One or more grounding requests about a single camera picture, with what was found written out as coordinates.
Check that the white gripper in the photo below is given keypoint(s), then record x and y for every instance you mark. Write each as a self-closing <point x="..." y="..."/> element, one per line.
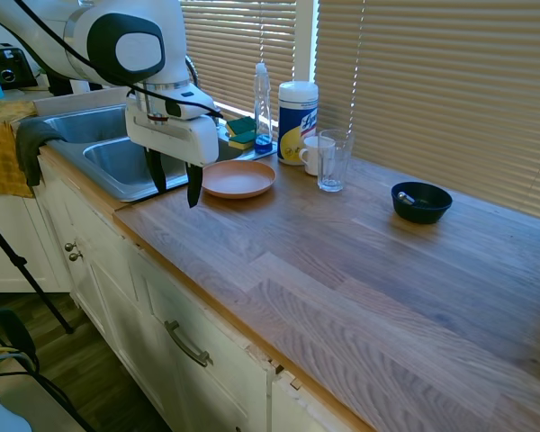
<point x="175" y="137"/>

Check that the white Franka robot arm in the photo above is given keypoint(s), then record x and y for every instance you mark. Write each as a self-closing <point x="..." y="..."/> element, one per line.
<point x="130" y="45"/>

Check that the stainless steel double sink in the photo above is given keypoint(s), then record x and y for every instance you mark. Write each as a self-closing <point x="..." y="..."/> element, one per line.
<point x="117" y="166"/>

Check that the white ceramic mug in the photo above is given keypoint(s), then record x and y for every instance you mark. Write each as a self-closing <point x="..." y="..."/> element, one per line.
<point x="309" y="155"/>

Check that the orange plastic plate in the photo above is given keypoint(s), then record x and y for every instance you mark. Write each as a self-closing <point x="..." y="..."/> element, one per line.
<point x="238" y="180"/>

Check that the yellow green sponge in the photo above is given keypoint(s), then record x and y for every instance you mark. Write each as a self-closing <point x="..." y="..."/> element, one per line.
<point x="239" y="124"/>
<point x="240" y="141"/>

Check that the clear dish soap bottle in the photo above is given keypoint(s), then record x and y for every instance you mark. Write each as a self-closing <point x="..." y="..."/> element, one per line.
<point x="263" y="112"/>

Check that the white kitchen cabinets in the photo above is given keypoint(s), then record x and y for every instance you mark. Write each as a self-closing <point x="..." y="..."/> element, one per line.
<point x="117" y="288"/>

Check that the round metal cabinet knob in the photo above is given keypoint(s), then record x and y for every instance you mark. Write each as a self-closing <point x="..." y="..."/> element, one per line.
<point x="70" y="246"/>
<point x="75" y="257"/>

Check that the disinfecting wipes canister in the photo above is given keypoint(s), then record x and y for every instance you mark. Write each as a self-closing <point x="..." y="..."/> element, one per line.
<point x="297" y="121"/>

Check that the grey dish cloth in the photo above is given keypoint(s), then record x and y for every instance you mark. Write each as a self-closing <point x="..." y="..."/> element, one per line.
<point x="29" y="139"/>

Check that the tan window blind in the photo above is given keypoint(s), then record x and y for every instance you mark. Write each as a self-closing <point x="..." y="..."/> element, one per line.
<point x="238" y="40"/>
<point x="432" y="90"/>

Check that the clear drinking glass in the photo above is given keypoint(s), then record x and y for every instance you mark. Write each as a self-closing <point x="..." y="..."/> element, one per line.
<point x="338" y="176"/>

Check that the black tripod leg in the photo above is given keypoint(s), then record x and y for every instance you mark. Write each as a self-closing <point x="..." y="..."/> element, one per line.
<point x="31" y="281"/>

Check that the black toaster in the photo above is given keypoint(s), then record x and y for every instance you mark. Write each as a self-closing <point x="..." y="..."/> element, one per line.
<point x="9" y="67"/>

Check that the black curved clamp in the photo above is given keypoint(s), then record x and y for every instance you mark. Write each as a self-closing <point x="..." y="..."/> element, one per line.
<point x="15" y="330"/>

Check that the small metal object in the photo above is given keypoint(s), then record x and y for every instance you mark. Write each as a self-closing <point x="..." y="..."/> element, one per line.
<point x="405" y="197"/>

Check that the dark blue bowl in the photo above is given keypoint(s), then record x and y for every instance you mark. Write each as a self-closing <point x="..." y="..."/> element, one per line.
<point x="420" y="214"/>

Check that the white window frame post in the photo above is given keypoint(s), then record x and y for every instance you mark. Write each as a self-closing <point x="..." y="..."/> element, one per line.
<point x="306" y="36"/>

